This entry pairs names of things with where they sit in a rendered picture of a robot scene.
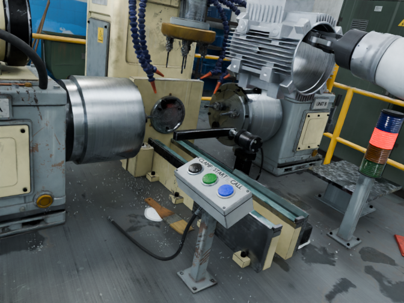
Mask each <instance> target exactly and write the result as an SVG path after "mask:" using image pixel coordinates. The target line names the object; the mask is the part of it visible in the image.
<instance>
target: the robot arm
mask: <svg viewBox="0 0 404 303"><path fill-rule="evenodd" d="M302 42H304V43H307V44H309V45H311V46H312V47H316V48H318V49H321V50H323V52H326V53H328V54H334V60H335V63H336V65H338V66H339V67H342V68H344V69H348V70H350V71H351V73H352V74H353V75H354V76H356V77H358V78H361V79H363V80H365V81H369V82H371V83H372V84H375V85H378V86H380V87H382V88H384V89H386V90H387V91H388V92H389V93H390V94H392V95H394V96H396V97H398V98H400V99H402V100H404V37H401V36H399V35H392V34H388V33H385V34H384V33H380V32H375V31H371V32H365V31H361V30H358V29H352V30H349V31H348V32H347V33H345V34H344V35H340V34H336V33H331V32H330V33H328V32H324V31H319V32H318V31H315V30H312V29H311V30H309V32H308V33H307V34H306V35H305V37H304V38H303V39H302Z"/></svg>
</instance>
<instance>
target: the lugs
mask: <svg viewBox="0 0 404 303"><path fill-rule="evenodd" d="M239 19H248V20H249V14H248V13H247V12H241V14H240V15H238V17H237V18H236V20H237V22H238V24H239ZM294 27H295V31H296V33H297V34H303V35H305V34H306V32H307V31H308V30H309V29H310V28H311V23H310V20H309V19H303V18H301V19H300V20H299V21H298V22H297V23H296V24H295V25H294ZM335 31H336V33H337V34H340V35H343V32H342V28H341V27H340V26H335ZM230 67H231V65H229V66H228V67H227V70H228V72H229V74H230V76H234V77H236V76H237V75H238V73H236V72H232V71H230ZM280 87H281V90H282V92H283V93H286V94H291V93H292V92H293V90H294V89H295V86H294V84H293V81H290V80H288V79H284V80H283V81H282V83H280ZM326 89H327V86H326V83H325V84H324V85H323V87H322V88H321V89H320V90H318V91H317V92H316V94H320V95H321V94H323V92H324V91H325V90H326Z"/></svg>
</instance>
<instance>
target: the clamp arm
mask: <svg viewBox="0 0 404 303"><path fill-rule="evenodd" d="M233 130H235V131H236V128H235V127H233V126H232V127H215V128H205V129H188V130H175V131H174V133H173V140H175V141H184V140H191V139H204V138H216V137H223V136H232V135H231V133H230V132H232V131H233Z"/></svg>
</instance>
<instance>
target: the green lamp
mask: <svg viewBox="0 0 404 303"><path fill-rule="evenodd" d="M384 168H385V164H377V163H375V162H372V161H369V160H367V159H366V158H365V157H364V158H363V161H362V163H361V166H360V169H359V171H360V172H362V173H363V174H365V175H367V176H370V177H380V176H381V174H382V172H383V169H384Z"/></svg>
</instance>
